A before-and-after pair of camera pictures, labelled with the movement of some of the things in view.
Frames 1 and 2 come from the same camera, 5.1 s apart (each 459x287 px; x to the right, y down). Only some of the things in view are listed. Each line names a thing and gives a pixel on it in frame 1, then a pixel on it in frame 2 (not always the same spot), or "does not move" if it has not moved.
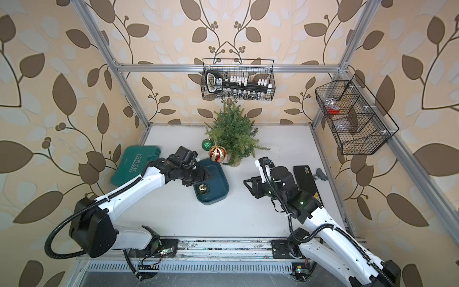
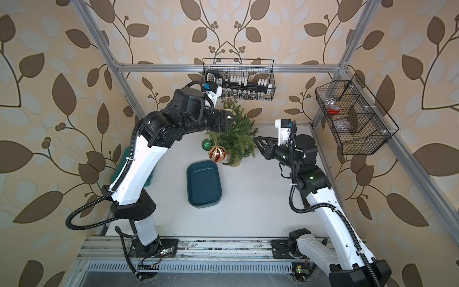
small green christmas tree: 232,130 does not move
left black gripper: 201,175 → 217,122
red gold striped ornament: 217,153 does not move
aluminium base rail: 196,256 does not move
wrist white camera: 263,164 → 284,126
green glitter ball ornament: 207,144 does not move
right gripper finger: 256,182 → 260,139
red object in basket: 331,111 does not move
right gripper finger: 254,190 → 260,147
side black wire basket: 359,125 does not move
